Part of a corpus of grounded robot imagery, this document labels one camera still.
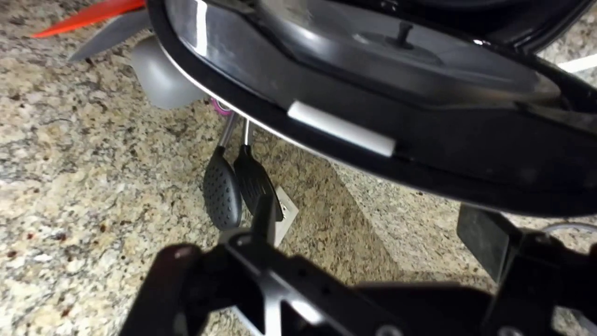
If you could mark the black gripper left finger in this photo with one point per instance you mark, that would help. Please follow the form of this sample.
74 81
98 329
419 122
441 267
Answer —
266 221

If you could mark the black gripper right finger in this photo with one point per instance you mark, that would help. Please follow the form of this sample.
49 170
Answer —
488 243

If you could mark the grey rounded ladle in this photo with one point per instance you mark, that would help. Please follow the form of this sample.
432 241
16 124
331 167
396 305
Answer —
163 77

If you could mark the orange spatula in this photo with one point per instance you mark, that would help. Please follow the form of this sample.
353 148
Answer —
87 15

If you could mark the white wall outlet plate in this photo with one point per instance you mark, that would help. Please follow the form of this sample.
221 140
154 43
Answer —
288 215

